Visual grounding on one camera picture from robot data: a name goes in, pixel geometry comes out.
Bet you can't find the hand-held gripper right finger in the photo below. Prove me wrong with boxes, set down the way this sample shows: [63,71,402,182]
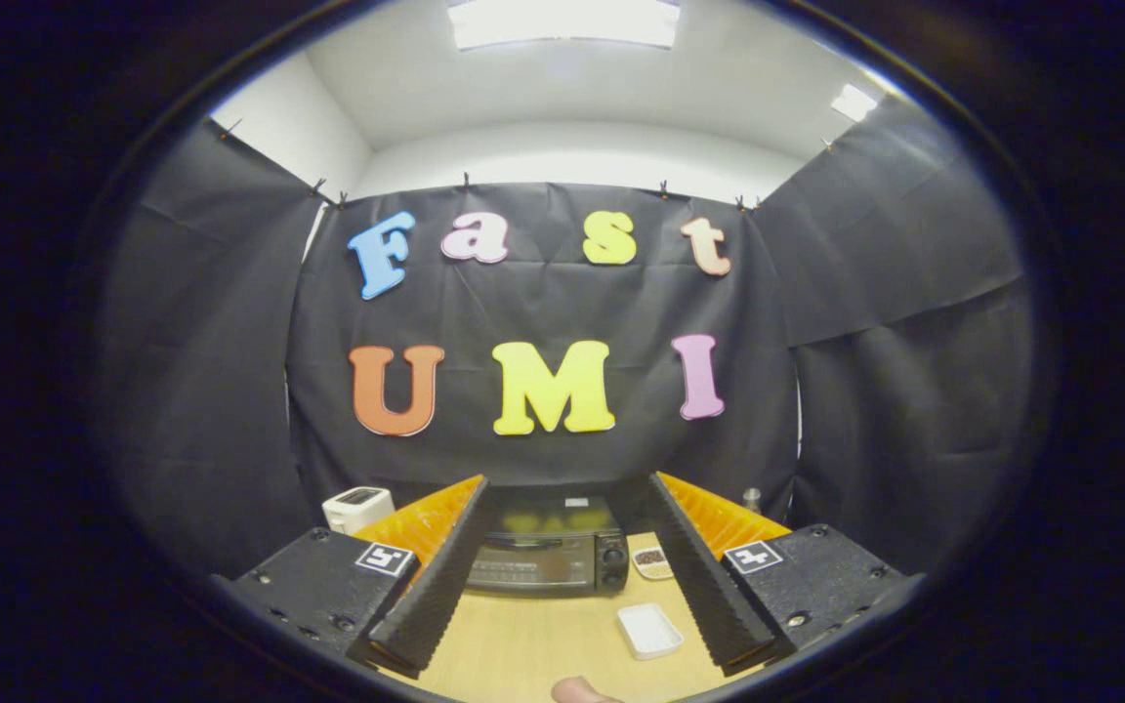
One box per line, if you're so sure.
[646,472,925,677]

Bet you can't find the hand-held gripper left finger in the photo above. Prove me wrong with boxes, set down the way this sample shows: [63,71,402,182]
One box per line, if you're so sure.
[211,475,495,682]

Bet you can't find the black toaster oven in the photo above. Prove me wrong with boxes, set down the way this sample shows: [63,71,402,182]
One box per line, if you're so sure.
[465,493,630,598]

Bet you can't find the white bread toaster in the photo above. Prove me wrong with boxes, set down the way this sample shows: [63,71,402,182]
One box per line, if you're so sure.
[321,485,396,536]

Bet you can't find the white divided plate with grains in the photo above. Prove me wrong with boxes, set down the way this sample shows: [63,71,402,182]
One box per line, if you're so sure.
[631,545,676,582]

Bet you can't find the white rectangular tray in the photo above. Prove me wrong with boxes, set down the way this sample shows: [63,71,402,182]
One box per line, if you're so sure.
[616,602,686,661]

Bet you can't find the black backdrop cloth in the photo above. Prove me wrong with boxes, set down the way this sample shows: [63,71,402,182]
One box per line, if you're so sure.
[99,98,1042,587]

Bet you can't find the small ceiling light panel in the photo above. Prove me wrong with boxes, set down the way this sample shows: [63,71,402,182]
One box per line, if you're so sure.
[830,83,879,123]

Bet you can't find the large ceiling light panel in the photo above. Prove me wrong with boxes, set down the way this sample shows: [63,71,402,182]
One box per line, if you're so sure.
[447,0,683,52]

